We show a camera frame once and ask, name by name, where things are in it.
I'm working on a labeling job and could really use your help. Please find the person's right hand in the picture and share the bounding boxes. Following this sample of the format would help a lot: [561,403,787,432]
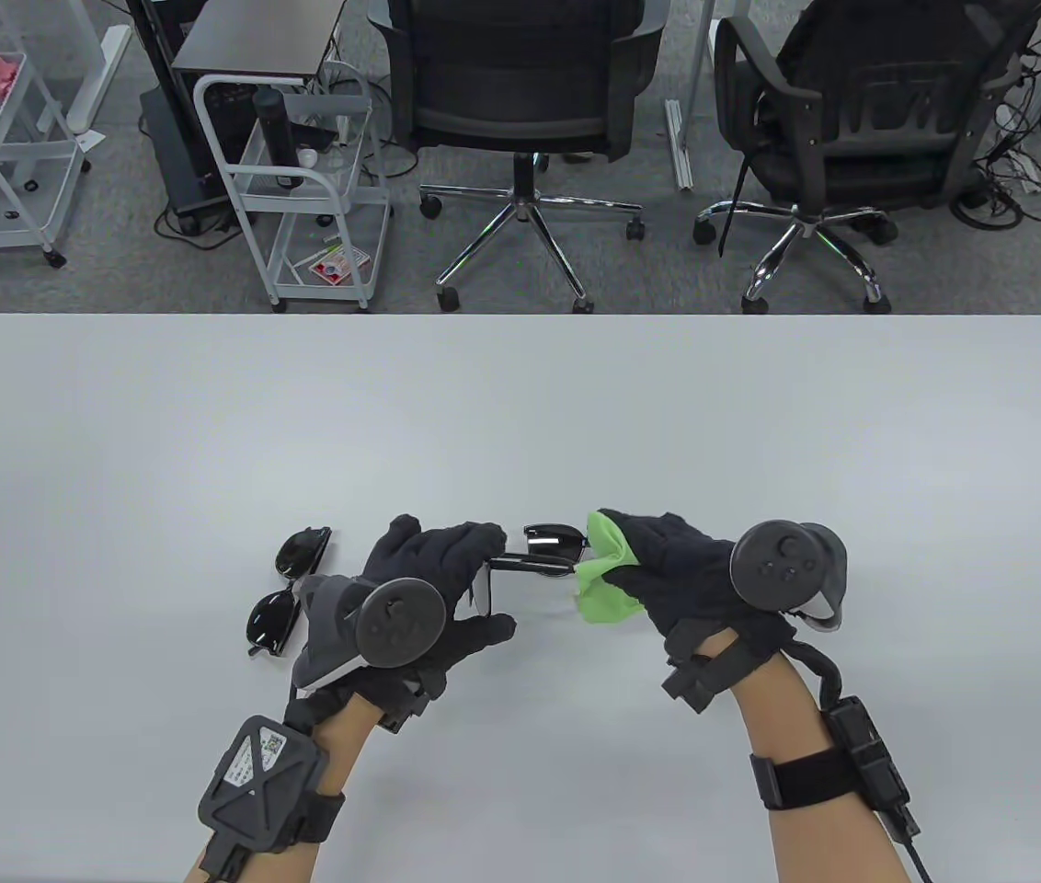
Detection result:
[599,509,797,686]

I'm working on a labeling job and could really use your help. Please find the person's left hand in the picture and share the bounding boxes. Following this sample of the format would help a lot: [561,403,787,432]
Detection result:
[295,513,519,728]

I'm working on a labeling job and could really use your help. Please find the grey handheld controller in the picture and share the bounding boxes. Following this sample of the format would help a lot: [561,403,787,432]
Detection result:
[289,575,446,693]
[730,520,850,634]

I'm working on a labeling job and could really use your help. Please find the green cleaning cloth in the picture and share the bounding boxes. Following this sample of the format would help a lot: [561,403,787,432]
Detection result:
[571,512,646,628]

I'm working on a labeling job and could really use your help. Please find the black square sunglasses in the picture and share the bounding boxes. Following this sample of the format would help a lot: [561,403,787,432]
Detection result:
[521,522,590,579]
[470,552,577,617]

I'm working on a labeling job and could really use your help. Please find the black rounded sunglasses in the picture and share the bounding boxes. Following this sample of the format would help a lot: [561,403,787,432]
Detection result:
[247,526,334,659]

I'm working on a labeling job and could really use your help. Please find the black glove sensor module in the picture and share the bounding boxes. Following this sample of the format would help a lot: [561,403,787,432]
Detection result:
[663,664,716,714]
[378,685,431,735]

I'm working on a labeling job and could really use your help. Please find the red and white packet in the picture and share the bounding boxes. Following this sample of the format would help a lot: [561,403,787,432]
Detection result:
[307,247,370,284]

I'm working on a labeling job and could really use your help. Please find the white metal desk leg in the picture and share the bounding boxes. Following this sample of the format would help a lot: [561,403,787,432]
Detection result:
[663,0,719,191]

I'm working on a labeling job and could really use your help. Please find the black bottle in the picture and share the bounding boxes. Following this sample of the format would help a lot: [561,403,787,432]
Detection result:
[252,88,305,191]

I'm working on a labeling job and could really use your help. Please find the black ribbed office chair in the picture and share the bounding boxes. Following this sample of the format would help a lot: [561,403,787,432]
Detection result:
[693,0,1041,315]

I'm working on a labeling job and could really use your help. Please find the black computer tower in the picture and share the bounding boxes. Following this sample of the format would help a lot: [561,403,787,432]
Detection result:
[139,85,241,235]

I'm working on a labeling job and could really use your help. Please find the black mesh office chair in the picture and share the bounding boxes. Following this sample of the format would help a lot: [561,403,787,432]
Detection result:
[369,0,673,315]

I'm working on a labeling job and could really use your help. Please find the white power strip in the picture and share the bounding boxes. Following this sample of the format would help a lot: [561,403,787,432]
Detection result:
[999,147,1041,194]

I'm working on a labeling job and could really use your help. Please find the dark side table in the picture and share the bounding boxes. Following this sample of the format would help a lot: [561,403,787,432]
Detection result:
[169,0,351,88]

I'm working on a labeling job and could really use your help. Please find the white desk foot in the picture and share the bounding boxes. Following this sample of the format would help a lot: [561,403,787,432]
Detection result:
[70,25,132,134]

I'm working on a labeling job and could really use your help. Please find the black hanging strap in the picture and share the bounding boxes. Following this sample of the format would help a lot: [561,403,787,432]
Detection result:
[718,152,754,258]

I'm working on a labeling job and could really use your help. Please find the black cable bundle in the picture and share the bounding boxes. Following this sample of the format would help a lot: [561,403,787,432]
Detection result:
[948,0,1041,231]

